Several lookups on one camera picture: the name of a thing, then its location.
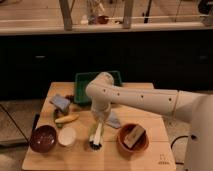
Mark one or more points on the small green vegetable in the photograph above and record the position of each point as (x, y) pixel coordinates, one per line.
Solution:
(59, 125)

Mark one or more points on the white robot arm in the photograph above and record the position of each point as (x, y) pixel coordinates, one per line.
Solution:
(193, 108)

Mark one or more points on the blue triangular cloth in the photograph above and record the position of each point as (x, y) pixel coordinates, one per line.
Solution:
(113, 121)

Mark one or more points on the blue box object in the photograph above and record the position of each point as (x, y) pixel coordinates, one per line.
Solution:
(60, 103)

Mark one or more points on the green plastic tray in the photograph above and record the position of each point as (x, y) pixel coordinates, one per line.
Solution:
(83, 79)

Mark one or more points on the green plastic cup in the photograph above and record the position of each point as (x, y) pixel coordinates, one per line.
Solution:
(96, 132)

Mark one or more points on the white small bowl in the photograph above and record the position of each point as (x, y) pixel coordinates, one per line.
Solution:
(67, 137)

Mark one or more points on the dark red bowl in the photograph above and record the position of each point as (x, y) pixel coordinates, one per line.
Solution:
(43, 139)

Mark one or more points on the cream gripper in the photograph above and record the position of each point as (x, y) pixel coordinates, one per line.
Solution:
(101, 115)

